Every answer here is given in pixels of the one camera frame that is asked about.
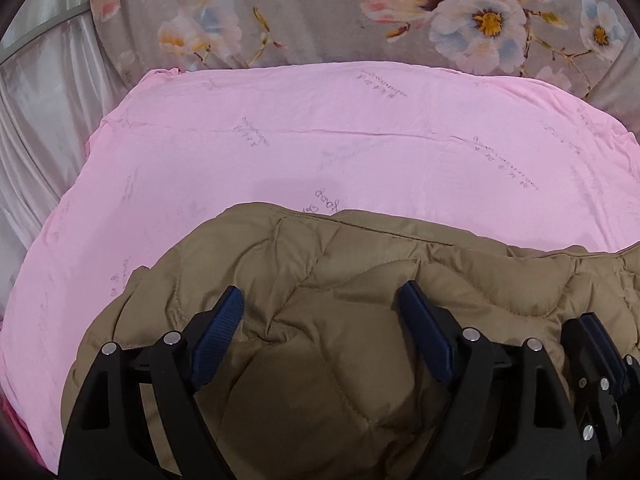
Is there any grey floral cloth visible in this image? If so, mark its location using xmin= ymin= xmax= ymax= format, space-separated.
xmin=87 ymin=0 xmax=640 ymax=111

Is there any pink bed sheet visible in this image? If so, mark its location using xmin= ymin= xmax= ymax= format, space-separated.
xmin=0 ymin=62 xmax=640 ymax=476

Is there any grey metal rod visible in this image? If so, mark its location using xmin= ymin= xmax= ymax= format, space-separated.
xmin=0 ymin=6 xmax=93 ymax=58

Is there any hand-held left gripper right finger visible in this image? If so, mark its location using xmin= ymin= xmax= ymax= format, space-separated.
xmin=396 ymin=280 xmax=584 ymax=480

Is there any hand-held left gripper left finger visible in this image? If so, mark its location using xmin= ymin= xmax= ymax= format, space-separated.
xmin=57 ymin=285 xmax=246 ymax=480

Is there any white satin curtain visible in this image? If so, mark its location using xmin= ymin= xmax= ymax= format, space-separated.
xmin=0 ymin=0 xmax=146 ymax=321

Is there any olive quilted jacket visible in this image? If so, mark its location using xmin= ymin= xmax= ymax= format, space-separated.
xmin=60 ymin=201 xmax=640 ymax=480

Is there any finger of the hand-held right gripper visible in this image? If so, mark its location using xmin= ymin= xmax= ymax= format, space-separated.
xmin=560 ymin=312 xmax=629 ymax=463
xmin=620 ymin=353 xmax=640 ymax=403

